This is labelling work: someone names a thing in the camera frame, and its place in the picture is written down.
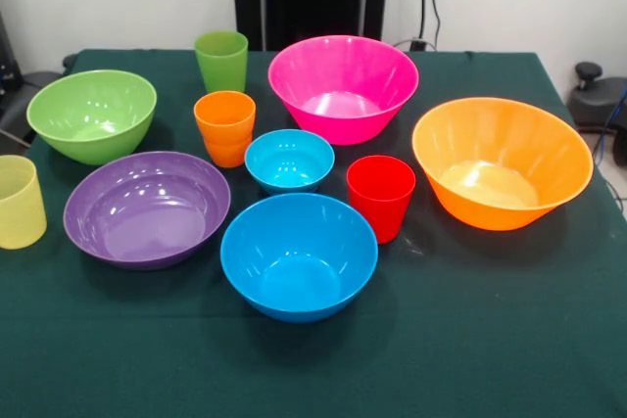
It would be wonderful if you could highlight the small blue plastic bowl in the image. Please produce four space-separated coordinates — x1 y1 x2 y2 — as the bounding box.
244 128 336 196

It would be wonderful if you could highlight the purple plastic bowl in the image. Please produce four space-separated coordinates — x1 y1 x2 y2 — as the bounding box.
63 151 232 271

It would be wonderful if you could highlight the red plastic cup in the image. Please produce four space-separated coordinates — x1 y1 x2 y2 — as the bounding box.
346 155 417 246

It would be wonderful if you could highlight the pink plastic bowl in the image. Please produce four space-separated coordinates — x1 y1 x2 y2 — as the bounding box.
267 34 420 146

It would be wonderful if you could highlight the large blue plastic bowl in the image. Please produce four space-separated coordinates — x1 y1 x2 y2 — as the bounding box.
219 192 379 325

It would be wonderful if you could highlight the orange plastic cup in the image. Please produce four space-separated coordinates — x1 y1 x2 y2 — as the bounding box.
193 90 258 169

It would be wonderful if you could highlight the green plastic cup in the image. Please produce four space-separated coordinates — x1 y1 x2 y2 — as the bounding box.
194 30 250 95

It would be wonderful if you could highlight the large orange plastic bowl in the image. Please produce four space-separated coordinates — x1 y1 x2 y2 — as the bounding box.
411 97 595 232

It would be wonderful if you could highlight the dark green tablecloth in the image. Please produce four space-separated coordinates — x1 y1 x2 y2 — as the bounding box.
0 48 627 418

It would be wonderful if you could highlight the green plastic bowl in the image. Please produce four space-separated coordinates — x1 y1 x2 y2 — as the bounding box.
25 69 158 166

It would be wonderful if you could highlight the black wheeled base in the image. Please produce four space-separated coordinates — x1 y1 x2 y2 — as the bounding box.
566 61 627 167

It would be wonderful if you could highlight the yellow plastic cup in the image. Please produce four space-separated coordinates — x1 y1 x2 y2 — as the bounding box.
0 154 48 251

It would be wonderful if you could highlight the black equipment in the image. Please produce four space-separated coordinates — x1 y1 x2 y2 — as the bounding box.
0 11 65 148

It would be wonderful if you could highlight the blue cable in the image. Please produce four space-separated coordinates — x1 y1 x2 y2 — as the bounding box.
590 87 627 160

